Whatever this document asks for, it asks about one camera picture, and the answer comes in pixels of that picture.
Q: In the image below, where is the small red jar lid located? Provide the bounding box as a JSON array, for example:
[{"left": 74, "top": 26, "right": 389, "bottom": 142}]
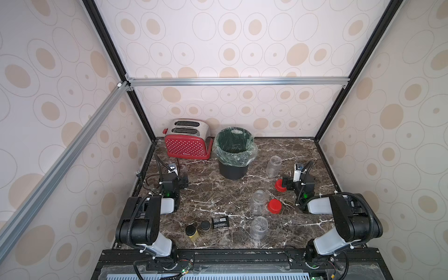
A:
[{"left": 275, "top": 179, "right": 287, "bottom": 193}]

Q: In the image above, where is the clear oatmeal jar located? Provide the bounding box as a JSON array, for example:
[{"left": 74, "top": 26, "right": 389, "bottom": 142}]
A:
[{"left": 250, "top": 190, "right": 267, "bottom": 216}]

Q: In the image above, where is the black trash bin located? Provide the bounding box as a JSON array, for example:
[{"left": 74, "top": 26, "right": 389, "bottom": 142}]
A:
[{"left": 218, "top": 161, "right": 249, "bottom": 180}]

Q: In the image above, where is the red-lid oatmeal jar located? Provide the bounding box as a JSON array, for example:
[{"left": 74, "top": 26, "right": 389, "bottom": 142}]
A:
[
  {"left": 250, "top": 217, "right": 268, "bottom": 240},
  {"left": 266, "top": 155, "right": 282, "bottom": 177}
]

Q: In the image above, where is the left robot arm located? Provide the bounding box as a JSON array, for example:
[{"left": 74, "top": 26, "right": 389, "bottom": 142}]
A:
[{"left": 115, "top": 173, "right": 189, "bottom": 261}]

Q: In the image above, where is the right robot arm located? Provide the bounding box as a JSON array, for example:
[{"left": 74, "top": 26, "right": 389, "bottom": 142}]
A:
[{"left": 275, "top": 175, "right": 383, "bottom": 263}]

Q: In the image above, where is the red toaster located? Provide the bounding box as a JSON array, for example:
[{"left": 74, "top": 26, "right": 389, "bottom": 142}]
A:
[{"left": 163, "top": 119, "right": 213, "bottom": 160}]

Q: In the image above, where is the yellow spice jar black lid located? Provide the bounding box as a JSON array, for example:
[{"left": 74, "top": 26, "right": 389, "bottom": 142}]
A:
[{"left": 185, "top": 224, "right": 200, "bottom": 243}]

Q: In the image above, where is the small black box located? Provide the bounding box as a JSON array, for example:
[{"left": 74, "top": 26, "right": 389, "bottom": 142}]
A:
[{"left": 212, "top": 216, "right": 230, "bottom": 229}]

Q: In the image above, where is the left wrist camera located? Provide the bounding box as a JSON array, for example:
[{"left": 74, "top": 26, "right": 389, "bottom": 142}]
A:
[{"left": 168, "top": 163, "right": 179, "bottom": 176}]

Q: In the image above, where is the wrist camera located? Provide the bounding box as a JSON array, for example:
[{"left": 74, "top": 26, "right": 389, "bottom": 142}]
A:
[
  {"left": 168, "top": 163, "right": 179, "bottom": 176},
  {"left": 293, "top": 163, "right": 305, "bottom": 182}
]

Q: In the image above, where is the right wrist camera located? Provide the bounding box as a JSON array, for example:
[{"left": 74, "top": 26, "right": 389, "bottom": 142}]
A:
[{"left": 293, "top": 163, "right": 305, "bottom": 182}]

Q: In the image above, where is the black toaster power cable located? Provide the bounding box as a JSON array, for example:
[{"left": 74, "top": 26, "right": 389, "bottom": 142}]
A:
[{"left": 138, "top": 153, "right": 172, "bottom": 193}]

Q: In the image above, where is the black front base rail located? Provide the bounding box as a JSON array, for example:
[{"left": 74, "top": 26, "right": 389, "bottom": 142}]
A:
[{"left": 91, "top": 247, "right": 392, "bottom": 280}]

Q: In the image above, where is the horizontal aluminium rail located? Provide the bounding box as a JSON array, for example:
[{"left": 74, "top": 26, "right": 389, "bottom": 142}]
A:
[{"left": 118, "top": 77, "right": 350, "bottom": 89}]

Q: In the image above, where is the left diagonal aluminium rail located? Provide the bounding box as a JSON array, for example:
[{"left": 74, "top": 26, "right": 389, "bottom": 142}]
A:
[{"left": 1, "top": 81, "right": 130, "bottom": 262}]

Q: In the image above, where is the left black frame post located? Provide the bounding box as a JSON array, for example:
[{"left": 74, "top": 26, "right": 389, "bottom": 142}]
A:
[{"left": 82, "top": 0, "right": 156, "bottom": 142}]

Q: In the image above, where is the black frame post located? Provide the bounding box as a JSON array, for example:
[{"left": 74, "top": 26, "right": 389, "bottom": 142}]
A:
[
  {"left": 82, "top": 0, "right": 156, "bottom": 142},
  {"left": 315, "top": 0, "right": 404, "bottom": 143}
]

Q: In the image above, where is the right black frame post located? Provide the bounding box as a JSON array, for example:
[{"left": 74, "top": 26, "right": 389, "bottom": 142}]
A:
[{"left": 315, "top": 0, "right": 404, "bottom": 143}]

